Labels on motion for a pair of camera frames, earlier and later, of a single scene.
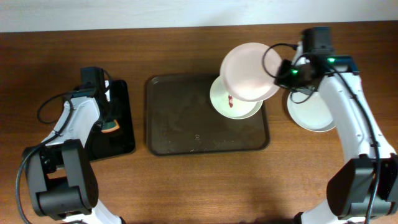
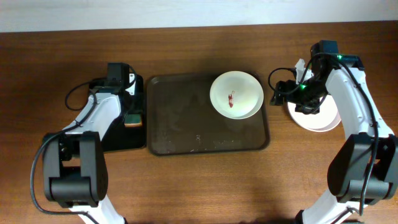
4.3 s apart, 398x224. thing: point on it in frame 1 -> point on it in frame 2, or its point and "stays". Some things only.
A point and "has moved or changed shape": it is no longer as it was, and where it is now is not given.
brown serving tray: (181, 119) stays
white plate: (247, 71) -> (328, 117)
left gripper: (104, 116) -> (131, 109)
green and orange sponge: (110, 126) has moved or changed shape
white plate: (231, 106) stays
